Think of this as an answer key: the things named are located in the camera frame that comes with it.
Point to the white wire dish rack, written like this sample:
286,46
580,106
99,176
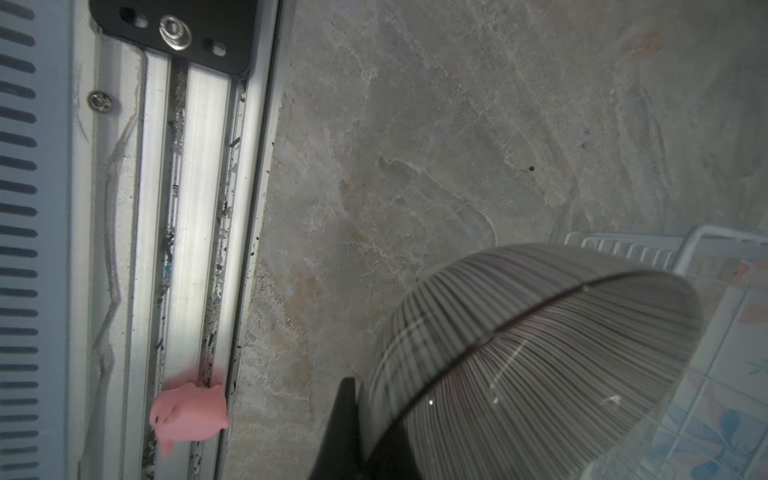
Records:
706,252

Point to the clear cup white base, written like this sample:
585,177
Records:
524,361

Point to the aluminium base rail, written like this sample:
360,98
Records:
133,185

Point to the pink pig toy on rail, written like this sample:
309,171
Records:
188,413

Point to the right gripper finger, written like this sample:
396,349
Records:
339,456

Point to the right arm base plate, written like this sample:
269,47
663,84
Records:
215,34

